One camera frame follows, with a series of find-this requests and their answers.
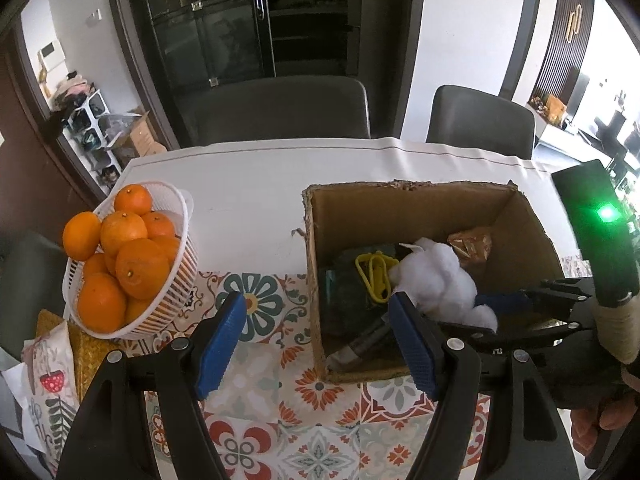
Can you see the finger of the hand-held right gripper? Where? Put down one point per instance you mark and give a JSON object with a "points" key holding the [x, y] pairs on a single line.
{"points": [[525, 337], [505, 301]]}

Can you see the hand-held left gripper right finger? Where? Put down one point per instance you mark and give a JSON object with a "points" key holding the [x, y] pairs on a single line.
{"points": [[415, 345]]}

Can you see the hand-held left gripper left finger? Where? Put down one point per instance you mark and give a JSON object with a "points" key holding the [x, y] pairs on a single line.
{"points": [[220, 345]]}

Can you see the grey pen tool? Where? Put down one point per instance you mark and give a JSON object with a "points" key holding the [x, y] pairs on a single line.
{"points": [[365, 342]]}

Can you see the white cotton plush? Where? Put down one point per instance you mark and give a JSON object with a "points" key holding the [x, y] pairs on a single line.
{"points": [[440, 280]]}

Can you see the dark green knit glove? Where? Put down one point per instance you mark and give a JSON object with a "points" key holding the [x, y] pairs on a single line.
{"points": [[345, 290]]}

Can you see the brown cardboard box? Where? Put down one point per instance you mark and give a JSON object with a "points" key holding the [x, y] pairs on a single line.
{"points": [[400, 215]]}

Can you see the person's right hand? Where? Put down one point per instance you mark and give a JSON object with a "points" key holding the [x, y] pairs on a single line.
{"points": [[595, 425]]}

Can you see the brown crumpled packet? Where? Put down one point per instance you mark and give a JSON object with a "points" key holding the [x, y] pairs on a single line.
{"points": [[470, 247]]}

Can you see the white plastic basket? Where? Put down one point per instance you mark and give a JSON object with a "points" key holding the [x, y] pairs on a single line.
{"points": [[170, 290]]}

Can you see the white sideboard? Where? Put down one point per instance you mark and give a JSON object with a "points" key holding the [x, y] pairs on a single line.
{"points": [[570, 142]]}

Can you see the colourful patterned table mat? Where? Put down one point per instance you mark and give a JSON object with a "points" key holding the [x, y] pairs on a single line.
{"points": [[300, 430]]}

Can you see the pile of oranges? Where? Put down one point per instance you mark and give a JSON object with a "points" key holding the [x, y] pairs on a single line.
{"points": [[135, 265]]}

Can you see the yellow woven straw mat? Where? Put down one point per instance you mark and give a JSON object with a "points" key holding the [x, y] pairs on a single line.
{"points": [[82, 355]]}

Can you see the narrow dark grey chair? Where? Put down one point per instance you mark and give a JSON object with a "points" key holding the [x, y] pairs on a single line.
{"points": [[480, 120]]}

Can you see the floral printed white cloth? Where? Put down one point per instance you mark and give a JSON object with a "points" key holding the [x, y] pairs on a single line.
{"points": [[50, 395]]}

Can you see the grey side chair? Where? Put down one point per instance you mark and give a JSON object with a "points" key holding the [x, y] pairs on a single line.
{"points": [[30, 285]]}

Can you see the small background cardboard box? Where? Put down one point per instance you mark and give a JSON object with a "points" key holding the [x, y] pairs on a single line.
{"points": [[142, 140]]}

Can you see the wide dark grey chair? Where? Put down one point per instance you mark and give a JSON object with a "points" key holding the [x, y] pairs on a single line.
{"points": [[280, 110]]}

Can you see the white shoe shelf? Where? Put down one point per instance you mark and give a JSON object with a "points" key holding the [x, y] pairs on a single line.
{"points": [[92, 101]]}

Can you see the pile of pink clothes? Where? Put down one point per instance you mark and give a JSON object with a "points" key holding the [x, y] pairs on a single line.
{"points": [[72, 91]]}

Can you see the dark glass door cabinet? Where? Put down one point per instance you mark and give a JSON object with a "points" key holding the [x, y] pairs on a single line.
{"points": [[210, 25]]}

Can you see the gold wall ornament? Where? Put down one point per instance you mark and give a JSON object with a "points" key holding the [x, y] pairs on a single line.
{"points": [[573, 22]]}

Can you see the white wall panel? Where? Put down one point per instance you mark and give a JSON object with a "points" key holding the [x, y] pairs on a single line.
{"points": [[50, 55]]}

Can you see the white light switch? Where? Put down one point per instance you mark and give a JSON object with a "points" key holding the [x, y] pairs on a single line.
{"points": [[92, 17]]}

